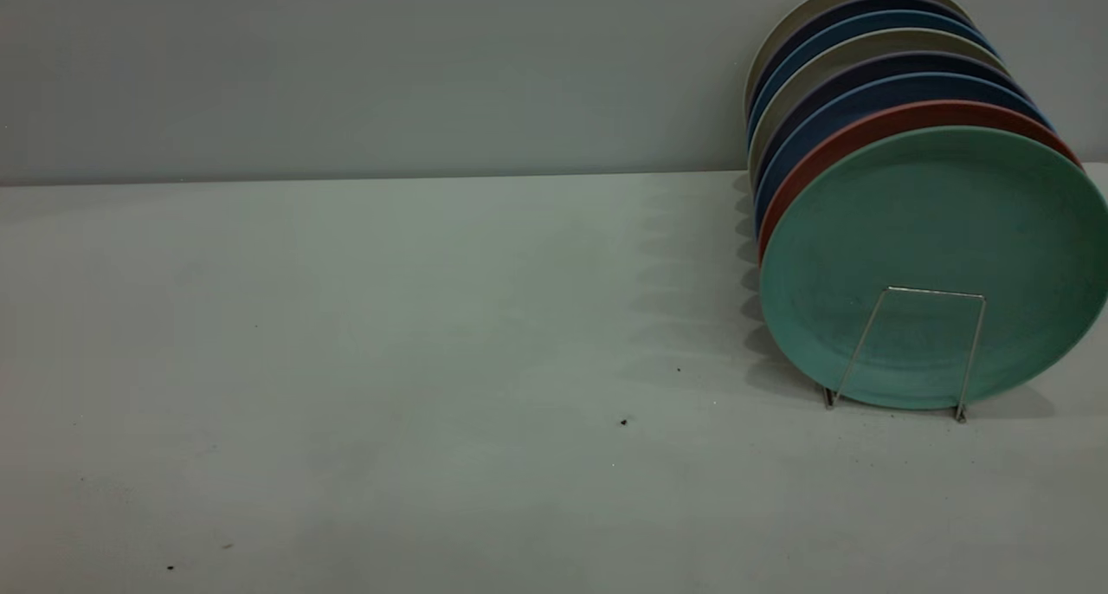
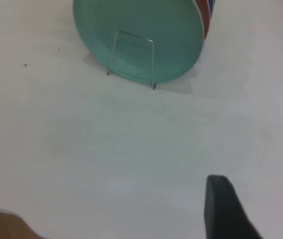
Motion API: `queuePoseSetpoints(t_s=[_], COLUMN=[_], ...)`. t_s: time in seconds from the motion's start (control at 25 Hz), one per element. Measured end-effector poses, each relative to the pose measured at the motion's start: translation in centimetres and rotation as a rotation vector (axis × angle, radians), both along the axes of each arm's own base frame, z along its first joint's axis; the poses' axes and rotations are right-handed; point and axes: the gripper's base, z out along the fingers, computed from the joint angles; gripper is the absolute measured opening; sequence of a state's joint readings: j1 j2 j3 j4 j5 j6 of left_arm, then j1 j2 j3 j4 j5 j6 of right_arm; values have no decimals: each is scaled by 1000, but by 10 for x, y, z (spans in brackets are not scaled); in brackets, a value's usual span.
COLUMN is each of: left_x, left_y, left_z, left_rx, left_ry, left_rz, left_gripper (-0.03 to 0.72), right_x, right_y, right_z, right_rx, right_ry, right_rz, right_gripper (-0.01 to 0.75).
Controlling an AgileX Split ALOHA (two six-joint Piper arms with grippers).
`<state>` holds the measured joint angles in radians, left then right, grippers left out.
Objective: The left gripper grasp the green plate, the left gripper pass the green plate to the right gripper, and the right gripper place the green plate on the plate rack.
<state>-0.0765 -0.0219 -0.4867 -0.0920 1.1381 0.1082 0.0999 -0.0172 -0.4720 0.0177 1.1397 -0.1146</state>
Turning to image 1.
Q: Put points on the green round plate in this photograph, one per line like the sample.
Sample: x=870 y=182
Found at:
x=935 y=230

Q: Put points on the pink round plate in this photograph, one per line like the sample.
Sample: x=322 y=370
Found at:
x=814 y=165

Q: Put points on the blue round plate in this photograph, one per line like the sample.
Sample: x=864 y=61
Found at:
x=822 y=126
x=831 y=38

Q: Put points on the dark purple round plate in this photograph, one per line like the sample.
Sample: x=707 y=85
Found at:
x=831 y=92

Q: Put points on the beige round plate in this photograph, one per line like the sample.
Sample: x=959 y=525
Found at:
x=822 y=70
x=783 y=31

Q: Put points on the dark navy round plate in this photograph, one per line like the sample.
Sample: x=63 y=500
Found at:
x=814 y=27

